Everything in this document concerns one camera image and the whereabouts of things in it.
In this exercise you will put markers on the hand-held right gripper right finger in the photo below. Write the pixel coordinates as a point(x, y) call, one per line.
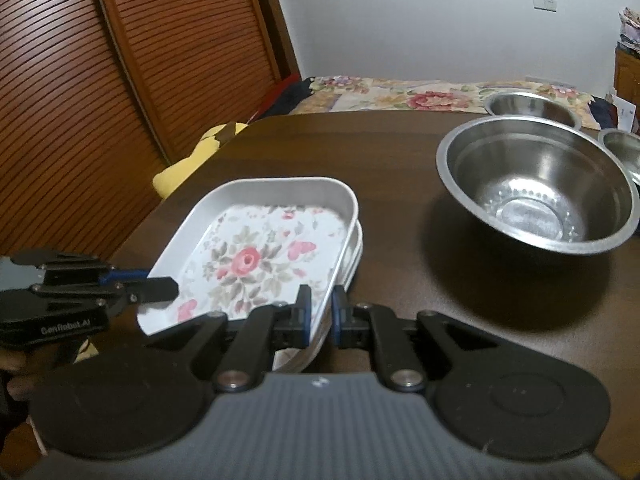
point(340, 317)

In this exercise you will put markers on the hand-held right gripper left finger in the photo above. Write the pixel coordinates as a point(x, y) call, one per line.
point(303, 317)

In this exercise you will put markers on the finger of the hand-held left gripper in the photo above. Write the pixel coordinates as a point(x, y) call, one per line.
point(155, 290)
point(125, 275)

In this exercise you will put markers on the large stainless steel bowl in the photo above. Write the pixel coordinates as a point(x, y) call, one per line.
point(540, 180)

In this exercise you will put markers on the person's left hand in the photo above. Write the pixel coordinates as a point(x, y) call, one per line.
point(20, 387)

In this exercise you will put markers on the yellow plush toy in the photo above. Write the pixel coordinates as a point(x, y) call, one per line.
point(185, 170)

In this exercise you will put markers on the wooden louvred wardrobe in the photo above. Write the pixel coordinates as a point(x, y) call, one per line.
point(100, 85)

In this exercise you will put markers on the red and dark cloth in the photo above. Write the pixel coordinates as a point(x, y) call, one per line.
point(280, 97)

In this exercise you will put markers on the floral bed quilt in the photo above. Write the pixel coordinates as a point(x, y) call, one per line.
point(400, 95)

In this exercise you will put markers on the white paper bag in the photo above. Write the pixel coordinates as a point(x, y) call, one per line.
point(624, 112)

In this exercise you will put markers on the wooden sideboard cabinet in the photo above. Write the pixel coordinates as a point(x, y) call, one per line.
point(627, 75)

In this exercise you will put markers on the white wall switch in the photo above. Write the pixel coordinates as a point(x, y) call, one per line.
point(544, 3)

